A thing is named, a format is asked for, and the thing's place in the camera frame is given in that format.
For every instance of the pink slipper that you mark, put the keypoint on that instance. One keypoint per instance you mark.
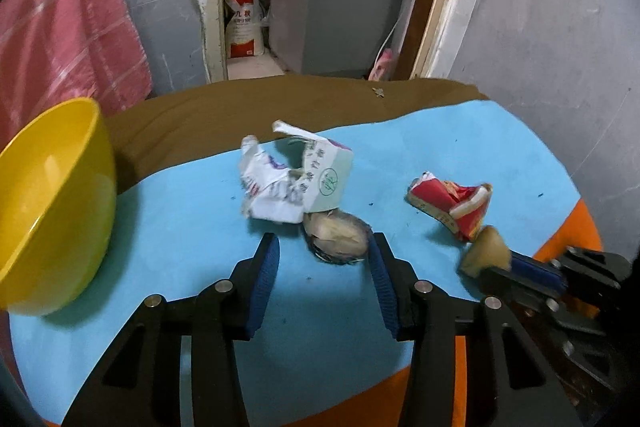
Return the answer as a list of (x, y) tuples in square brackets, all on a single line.
[(382, 66)]

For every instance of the brown wrapper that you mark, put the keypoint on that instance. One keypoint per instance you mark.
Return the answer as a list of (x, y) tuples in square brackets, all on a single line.
[(335, 232)]

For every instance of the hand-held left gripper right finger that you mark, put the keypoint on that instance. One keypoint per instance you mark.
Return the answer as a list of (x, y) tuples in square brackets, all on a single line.
[(385, 287)]

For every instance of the red packet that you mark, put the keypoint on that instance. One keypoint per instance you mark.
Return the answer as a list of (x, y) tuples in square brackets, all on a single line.
[(450, 202)]

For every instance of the brown paper ball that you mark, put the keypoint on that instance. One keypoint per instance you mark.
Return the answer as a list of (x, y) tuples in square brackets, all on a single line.
[(485, 254)]

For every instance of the yellow bowl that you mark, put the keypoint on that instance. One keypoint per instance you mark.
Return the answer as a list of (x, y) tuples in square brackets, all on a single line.
[(60, 207)]

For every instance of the pink checked cloth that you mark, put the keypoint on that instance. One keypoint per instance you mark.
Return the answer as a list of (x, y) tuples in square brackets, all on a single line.
[(65, 32)]

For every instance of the orange blue brown striped blanket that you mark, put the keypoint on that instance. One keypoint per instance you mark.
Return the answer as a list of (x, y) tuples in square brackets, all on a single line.
[(425, 137)]

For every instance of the green white carton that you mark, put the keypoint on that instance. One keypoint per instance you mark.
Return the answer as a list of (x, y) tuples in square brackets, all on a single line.
[(327, 177)]

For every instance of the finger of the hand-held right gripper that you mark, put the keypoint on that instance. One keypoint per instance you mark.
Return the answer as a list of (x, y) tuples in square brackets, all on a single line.
[(505, 279), (537, 274)]

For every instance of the red white rice bag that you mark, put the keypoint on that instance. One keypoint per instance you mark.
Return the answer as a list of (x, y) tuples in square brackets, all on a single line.
[(244, 27)]

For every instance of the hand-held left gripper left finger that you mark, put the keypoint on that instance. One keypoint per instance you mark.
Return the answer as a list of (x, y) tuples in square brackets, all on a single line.
[(262, 287)]

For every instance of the small paper scrap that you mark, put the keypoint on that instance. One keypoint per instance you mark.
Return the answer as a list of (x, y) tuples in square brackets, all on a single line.
[(378, 92)]

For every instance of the white printed paper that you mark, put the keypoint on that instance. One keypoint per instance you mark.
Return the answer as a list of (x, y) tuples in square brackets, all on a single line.
[(265, 197)]

